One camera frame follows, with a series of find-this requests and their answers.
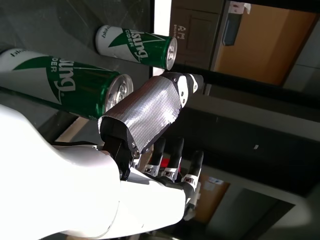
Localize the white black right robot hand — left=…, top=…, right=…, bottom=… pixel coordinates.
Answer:
left=0, top=71, right=205, bottom=240

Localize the green Chilsung cider can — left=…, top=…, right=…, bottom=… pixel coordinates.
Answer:
left=0, top=48, right=135, bottom=121
left=94, top=24, right=178, bottom=71

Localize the brown cardboard carton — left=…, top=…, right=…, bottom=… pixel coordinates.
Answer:
left=193, top=173, right=231, bottom=223

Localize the brown panelled door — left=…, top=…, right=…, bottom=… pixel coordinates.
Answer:
left=169, top=0, right=227, bottom=70

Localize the orange wooden door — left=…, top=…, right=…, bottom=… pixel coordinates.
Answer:
left=212, top=9, right=320, bottom=86

